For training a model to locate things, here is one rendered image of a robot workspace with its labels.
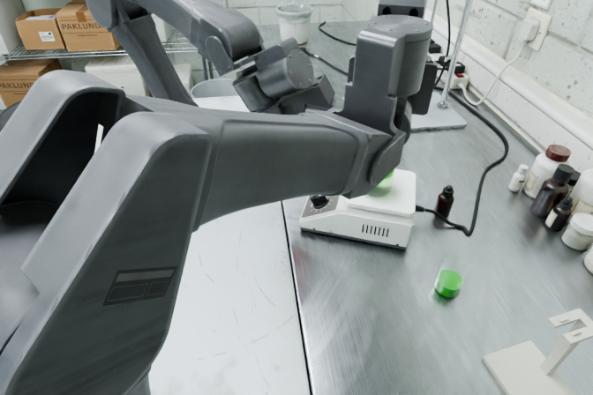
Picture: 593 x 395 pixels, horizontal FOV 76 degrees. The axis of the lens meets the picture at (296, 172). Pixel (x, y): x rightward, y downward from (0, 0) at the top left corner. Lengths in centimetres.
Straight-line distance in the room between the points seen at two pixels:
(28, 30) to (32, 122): 279
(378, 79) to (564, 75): 80
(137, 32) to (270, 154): 56
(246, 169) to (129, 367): 10
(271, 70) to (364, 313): 39
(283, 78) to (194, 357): 40
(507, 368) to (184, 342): 44
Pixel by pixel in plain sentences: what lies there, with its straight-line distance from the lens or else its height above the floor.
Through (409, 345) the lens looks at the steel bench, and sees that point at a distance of 62.
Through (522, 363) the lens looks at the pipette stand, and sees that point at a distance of 65.
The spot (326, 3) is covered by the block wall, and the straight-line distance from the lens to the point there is 308.
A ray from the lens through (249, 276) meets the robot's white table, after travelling 66.
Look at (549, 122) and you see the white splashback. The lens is 107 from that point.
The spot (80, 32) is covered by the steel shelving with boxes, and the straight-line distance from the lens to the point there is 280.
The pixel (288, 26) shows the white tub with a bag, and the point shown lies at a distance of 157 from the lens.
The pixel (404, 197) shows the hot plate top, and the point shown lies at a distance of 69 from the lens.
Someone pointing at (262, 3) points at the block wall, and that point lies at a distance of 302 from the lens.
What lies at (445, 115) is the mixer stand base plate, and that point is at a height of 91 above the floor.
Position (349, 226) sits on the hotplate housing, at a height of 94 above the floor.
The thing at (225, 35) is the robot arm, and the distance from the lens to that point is 57.
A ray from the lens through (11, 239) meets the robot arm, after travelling 19.
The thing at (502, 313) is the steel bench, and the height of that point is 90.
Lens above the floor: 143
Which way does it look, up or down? 38 degrees down
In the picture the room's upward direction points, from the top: straight up
